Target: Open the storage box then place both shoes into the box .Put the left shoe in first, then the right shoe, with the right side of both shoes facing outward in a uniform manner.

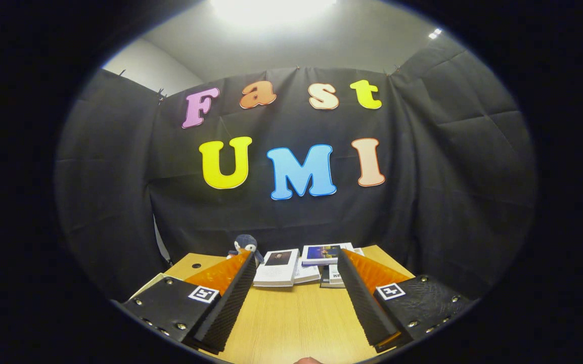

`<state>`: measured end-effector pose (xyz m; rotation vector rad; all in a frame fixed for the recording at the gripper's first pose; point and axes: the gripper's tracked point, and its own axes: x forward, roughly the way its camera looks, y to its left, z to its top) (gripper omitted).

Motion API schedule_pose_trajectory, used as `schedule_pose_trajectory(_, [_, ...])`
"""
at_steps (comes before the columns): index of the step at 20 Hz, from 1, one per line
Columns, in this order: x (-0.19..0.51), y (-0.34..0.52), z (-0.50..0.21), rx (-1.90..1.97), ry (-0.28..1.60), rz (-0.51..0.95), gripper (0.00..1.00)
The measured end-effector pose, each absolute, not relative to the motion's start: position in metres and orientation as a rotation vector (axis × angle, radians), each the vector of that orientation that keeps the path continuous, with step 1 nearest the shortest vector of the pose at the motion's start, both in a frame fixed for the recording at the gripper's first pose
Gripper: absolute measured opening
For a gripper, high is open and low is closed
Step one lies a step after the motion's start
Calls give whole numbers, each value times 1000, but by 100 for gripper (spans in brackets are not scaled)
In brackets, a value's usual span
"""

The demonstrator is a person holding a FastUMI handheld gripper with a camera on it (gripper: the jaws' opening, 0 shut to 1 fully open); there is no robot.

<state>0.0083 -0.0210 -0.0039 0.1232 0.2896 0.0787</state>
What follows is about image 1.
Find penguin plush toy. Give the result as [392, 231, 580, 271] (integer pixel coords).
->
[227, 234, 264, 266]

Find book with blue picture cover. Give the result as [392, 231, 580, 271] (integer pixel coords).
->
[301, 243, 355, 267]

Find grey fabric storage box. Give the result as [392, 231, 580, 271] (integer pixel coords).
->
[128, 273, 170, 301]

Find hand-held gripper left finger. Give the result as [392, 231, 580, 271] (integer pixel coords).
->
[122, 249, 257, 354]

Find black backdrop cloth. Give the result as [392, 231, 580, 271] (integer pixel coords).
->
[54, 35, 537, 304]

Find plain white book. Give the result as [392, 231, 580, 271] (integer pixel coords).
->
[294, 263, 321, 285]

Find white book with portrait cover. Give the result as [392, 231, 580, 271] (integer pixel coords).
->
[253, 248, 300, 288]

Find dark grey book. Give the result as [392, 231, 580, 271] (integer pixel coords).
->
[320, 265, 345, 289]

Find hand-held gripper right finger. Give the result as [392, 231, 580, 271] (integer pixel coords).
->
[337, 248, 471, 353]

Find large round ceiling light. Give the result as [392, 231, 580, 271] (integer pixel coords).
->
[210, 0, 337, 26]

